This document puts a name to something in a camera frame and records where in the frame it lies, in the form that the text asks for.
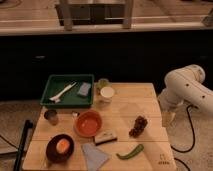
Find dark purple grape bunch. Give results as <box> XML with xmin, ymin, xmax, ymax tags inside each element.
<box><xmin>129</xmin><ymin>116</ymin><xmax>148</xmax><ymax>138</ymax></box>

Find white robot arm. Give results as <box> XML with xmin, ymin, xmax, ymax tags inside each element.
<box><xmin>158</xmin><ymin>64</ymin><xmax>213</xmax><ymax>127</ymax></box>

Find red bowl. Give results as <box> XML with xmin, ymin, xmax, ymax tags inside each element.
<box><xmin>74</xmin><ymin>110</ymin><xmax>102</xmax><ymax>138</ymax></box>

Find dark brown bowl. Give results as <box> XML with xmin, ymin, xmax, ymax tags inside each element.
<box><xmin>46</xmin><ymin>134</ymin><xmax>74</xmax><ymax>163</ymax></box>

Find green chili pepper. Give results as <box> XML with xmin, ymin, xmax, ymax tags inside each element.
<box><xmin>116</xmin><ymin>144</ymin><xmax>144</xmax><ymax>160</ymax></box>

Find white lidded jar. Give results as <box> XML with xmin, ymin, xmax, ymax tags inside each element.
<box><xmin>100</xmin><ymin>86</ymin><xmax>115</xmax><ymax>102</ymax></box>

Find whiteboard eraser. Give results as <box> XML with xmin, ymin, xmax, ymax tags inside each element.
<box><xmin>94</xmin><ymin>130</ymin><xmax>117</xmax><ymax>146</ymax></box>

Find green cup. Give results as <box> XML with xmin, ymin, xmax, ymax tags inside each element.
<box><xmin>97</xmin><ymin>78</ymin><xmax>109</xmax><ymax>92</ymax></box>

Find blue cloth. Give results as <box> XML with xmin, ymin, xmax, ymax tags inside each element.
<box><xmin>81</xmin><ymin>143</ymin><xmax>110</xmax><ymax>171</ymax></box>

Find blue sponge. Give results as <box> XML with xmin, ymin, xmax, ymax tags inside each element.
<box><xmin>77</xmin><ymin>83</ymin><xmax>91</xmax><ymax>97</ymax></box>

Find orange fruit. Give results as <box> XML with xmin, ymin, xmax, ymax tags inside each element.
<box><xmin>56</xmin><ymin>139</ymin><xmax>70</xmax><ymax>154</ymax></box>

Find white brush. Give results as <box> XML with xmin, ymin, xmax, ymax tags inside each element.
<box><xmin>49</xmin><ymin>82</ymin><xmax>77</xmax><ymax>103</ymax></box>

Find small metal cup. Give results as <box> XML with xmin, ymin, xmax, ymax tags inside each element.
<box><xmin>44</xmin><ymin>109</ymin><xmax>59</xmax><ymax>125</ymax></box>

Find green plastic tray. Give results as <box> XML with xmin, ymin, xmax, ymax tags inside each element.
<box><xmin>40</xmin><ymin>74</ymin><xmax>94</xmax><ymax>109</ymax></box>

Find black stand pole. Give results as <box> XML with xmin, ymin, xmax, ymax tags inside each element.
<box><xmin>13</xmin><ymin>120</ymin><xmax>33</xmax><ymax>171</ymax></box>

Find wooden chair legs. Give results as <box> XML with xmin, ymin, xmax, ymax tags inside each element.
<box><xmin>55</xmin><ymin>0</ymin><xmax>134</xmax><ymax>31</ymax></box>

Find black cable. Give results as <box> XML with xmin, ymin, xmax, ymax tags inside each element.
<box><xmin>170</xmin><ymin>104</ymin><xmax>198</xmax><ymax>171</ymax></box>

